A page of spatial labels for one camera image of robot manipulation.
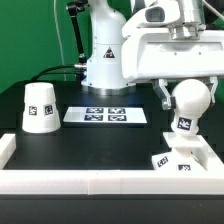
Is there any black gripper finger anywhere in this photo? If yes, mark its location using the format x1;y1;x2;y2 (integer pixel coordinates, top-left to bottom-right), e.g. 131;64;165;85
207;76;218;104
153;79;176;110

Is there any white U-shaped frame wall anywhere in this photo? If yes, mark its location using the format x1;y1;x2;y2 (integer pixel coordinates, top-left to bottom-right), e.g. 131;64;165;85
0;134;224;195

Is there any white lamp bulb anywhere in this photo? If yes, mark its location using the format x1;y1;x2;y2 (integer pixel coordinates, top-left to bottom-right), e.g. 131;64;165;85
171;79;211;136

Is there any white thin cable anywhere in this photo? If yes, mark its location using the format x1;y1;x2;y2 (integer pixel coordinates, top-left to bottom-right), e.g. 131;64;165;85
53;0;67;82

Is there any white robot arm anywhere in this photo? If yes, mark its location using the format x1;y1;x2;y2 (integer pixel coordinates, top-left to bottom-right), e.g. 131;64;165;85
82;0;224;110

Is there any white lamp shade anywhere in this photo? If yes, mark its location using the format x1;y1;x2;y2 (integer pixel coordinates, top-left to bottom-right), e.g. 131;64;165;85
22;82;61;133

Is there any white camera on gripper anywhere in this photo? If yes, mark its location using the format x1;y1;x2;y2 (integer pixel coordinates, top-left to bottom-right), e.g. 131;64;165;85
122;0;180;38

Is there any black cable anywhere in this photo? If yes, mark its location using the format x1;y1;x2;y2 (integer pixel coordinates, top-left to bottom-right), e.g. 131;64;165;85
30;63;88;83

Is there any white lamp base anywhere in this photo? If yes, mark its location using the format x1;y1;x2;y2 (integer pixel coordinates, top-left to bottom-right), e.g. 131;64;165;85
151;132;205;172

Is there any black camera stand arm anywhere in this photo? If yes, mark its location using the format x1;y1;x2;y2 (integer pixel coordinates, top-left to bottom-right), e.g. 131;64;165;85
66;0;88;70

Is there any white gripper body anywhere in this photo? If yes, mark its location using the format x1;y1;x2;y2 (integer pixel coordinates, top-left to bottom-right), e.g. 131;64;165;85
121;28;224;83

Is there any white marker tag board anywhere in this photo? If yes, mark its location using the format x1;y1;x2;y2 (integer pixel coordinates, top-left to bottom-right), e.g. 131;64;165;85
63;107;147;124

